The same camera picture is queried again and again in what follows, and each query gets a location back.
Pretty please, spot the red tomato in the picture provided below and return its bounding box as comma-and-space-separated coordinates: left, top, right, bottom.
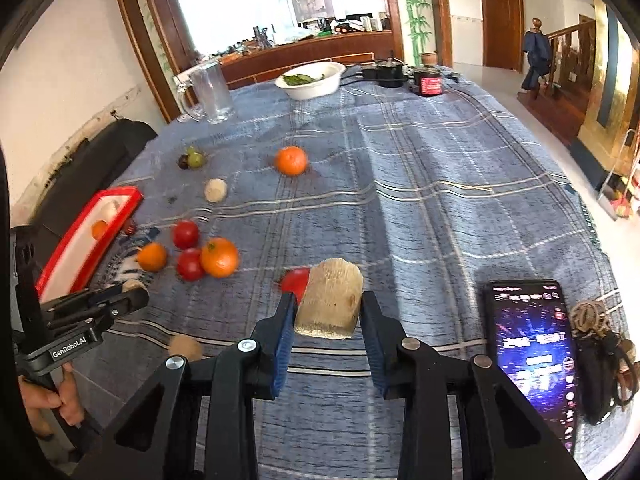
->
279, 267, 312, 306
171, 220, 201, 250
176, 249, 206, 282

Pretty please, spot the black key pouch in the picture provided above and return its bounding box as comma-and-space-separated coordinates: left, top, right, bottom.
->
575, 330, 640, 426

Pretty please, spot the bamboo wall decal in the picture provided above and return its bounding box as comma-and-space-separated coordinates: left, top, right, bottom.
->
394, 0, 432, 56

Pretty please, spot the brown wooden door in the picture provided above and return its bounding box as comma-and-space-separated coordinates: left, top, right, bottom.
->
477, 0, 525, 72

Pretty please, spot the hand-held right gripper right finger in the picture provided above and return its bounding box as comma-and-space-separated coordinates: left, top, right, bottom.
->
360, 291, 586, 480

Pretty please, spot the clear glass mug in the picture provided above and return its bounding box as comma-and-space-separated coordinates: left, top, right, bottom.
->
174, 60, 236, 124

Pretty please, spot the red cylindrical can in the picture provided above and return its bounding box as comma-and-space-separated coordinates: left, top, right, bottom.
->
411, 64, 445, 97

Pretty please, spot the person's left hand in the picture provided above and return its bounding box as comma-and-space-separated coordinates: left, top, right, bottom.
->
19, 362, 87, 441

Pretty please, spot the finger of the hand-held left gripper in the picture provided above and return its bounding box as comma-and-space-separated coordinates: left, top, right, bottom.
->
50, 287, 150, 331
42, 282, 126, 314

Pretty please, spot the black smartphone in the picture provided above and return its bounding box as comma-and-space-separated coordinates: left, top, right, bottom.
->
484, 280, 582, 455

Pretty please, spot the red rimmed white tray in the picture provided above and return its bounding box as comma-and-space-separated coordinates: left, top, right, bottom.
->
35, 186, 145, 306

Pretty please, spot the large orange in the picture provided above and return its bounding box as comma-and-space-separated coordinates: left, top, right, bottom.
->
200, 237, 240, 279

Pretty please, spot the brass key ring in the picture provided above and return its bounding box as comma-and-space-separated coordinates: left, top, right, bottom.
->
569, 300, 611, 335

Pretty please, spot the black sofa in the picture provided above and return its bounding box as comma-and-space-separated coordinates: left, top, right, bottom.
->
27, 120, 160, 271

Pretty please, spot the person in blue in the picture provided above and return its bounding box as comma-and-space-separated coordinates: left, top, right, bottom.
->
520, 30, 552, 92

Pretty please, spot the wooden staircase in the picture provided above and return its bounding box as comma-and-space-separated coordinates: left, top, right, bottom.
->
517, 12, 601, 146

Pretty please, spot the small tan round piece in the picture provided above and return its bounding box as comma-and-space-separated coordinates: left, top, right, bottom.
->
169, 335, 203, 362

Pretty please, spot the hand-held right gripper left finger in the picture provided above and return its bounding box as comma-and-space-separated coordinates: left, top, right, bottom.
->
74, 292, 301, 480

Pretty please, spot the white bowl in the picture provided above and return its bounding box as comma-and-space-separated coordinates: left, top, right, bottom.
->
275, 61, 347, 101

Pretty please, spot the blue plaid tablecloth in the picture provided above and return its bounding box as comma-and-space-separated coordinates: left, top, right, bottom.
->
87, 62, 626, 480

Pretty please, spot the wooden archway frame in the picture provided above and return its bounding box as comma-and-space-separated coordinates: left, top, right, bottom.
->
109, 0, 453, 123

